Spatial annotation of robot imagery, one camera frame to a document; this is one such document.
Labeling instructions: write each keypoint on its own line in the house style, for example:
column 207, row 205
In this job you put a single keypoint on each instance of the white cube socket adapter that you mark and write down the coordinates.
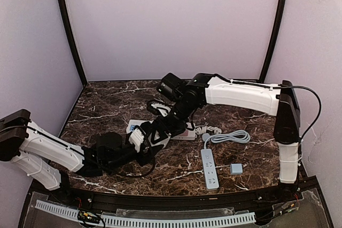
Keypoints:
column 159, row 141

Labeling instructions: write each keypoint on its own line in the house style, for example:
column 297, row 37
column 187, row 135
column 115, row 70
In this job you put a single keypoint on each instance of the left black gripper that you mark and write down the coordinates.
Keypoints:
column 146, row 145

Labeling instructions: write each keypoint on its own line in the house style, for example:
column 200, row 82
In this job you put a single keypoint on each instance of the left black frame post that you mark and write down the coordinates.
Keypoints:
column 71, row 42

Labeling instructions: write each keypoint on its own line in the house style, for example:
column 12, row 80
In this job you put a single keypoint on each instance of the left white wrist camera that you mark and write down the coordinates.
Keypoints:
column 137, row 139

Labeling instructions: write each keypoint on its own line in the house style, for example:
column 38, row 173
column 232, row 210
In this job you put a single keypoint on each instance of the black frame post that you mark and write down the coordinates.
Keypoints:
column 71, row 42
column 273, row 40

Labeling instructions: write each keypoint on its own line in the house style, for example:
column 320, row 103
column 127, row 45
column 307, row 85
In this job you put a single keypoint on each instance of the black front table rail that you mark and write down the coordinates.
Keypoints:
column 260, row 201

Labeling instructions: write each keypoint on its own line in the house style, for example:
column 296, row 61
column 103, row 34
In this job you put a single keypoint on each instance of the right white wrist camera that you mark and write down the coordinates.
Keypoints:
column 158, row 108

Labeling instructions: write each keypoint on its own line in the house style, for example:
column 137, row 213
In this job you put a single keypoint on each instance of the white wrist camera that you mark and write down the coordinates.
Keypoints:
column 137, row 139
column 158, row 108

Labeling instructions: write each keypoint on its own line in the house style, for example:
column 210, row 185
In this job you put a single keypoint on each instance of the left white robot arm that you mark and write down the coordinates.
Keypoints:
column 28, row 146

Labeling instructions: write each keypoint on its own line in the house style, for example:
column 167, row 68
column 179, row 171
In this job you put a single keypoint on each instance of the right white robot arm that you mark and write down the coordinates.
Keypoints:
column 213, row 89

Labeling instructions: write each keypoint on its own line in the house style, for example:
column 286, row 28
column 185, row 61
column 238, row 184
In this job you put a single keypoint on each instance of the small blue charger plug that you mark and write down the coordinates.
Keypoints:
column 236, row 169

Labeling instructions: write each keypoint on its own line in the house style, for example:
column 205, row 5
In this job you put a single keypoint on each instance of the light blue power strip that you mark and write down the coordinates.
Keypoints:
column 209, row 170

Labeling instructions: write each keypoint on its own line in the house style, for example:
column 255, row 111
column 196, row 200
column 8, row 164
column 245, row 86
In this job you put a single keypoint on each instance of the white slotted cable duct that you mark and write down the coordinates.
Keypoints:
column 108, row 220

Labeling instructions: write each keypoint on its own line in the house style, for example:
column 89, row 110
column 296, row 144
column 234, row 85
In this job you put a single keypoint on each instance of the white multicolour power strip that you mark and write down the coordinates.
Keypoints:
column 187, row 135

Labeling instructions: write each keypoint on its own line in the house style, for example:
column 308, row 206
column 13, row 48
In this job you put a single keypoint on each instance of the right black frame post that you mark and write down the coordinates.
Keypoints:
column 273, row 40

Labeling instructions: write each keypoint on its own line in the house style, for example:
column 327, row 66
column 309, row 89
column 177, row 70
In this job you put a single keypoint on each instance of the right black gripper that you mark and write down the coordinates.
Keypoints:
column 165, row 119

